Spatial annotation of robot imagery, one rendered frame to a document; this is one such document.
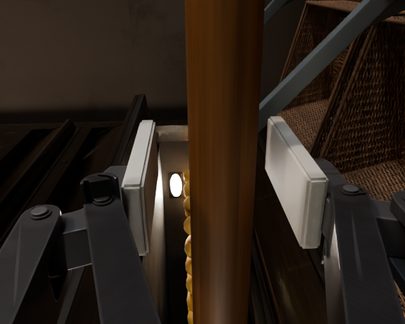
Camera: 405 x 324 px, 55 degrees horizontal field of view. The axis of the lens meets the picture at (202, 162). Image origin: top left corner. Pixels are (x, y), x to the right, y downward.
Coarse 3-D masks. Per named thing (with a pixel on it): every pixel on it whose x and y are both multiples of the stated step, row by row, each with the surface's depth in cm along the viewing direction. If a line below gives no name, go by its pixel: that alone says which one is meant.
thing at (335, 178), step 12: (324, 168) 16; (336, 180) 15; (324, 204) 14; (372, 204) 13; (384, 204) 13; (324, 216) 14; (384, 216) 13; (324, 228) 14; (384, 228) 13; (396, 228) 12; (384, 240) 13; (396, 240) 13; (396, 252) 13
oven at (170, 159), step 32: (0, 128) 172; (32, 128) 172; (96, 128) 171; (160, 128) 173; (64, 160) 140; (160, 160) 178; (32, 192) 118; (160, 192) 172; (160, 224) 166; (160, 256) 161; (160, 288) 156; (160, 320) 152
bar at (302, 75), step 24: (288, 0) 95; (384, 0) 50; (264, 24) 96; (360, 24) 51; (336, 48) 52; (312, 72) 53; (288, 96) 54; (264, 120) 56; (264, 264) 32; (264, 288) 29; (264, 312) 26
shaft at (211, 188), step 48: (192, 0) 14; (240, 0) 13; (192, 48) 14; (240, 48) 14; (192, 96) 15; (240, 96) 15; (192, 144) 16; (240, 144) 16; (192, 192) 17; (240, 192) 17; (192, 240) 19; (240, 240) 18; (192, 288) 20; (240, 288) 19
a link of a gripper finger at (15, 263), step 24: (24, 216) 12; (48, 216) 12; (24, 240) 11; (48, 240) 11; (0, 264) 10; (24, 264) 10; (0, 288) 9; (24, 288) 9; (48, 288) 11; (0, 312) 8; (24, 312) 9; (48, 312) 11
